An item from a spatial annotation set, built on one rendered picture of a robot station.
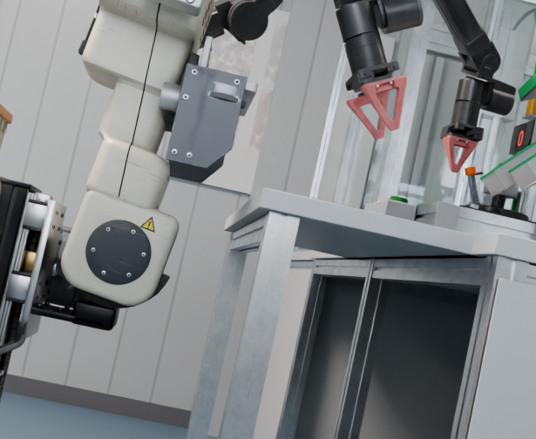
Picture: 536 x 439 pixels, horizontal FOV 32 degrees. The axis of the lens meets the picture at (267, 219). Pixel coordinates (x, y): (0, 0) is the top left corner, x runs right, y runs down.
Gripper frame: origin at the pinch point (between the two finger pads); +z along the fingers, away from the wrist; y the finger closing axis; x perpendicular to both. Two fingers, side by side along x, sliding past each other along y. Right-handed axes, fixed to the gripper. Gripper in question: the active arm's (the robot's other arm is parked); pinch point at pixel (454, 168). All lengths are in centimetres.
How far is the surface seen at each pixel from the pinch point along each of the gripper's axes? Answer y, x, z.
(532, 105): 17.5, -21.1, -21.6
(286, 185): 235, 6, -10
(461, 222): -17.2, 1.8, 12.9
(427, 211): -10.6, 7.2, 11.5
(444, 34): 106, -20, -59
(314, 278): 69, 14, 30
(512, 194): -2.6, -12.9, 3.2
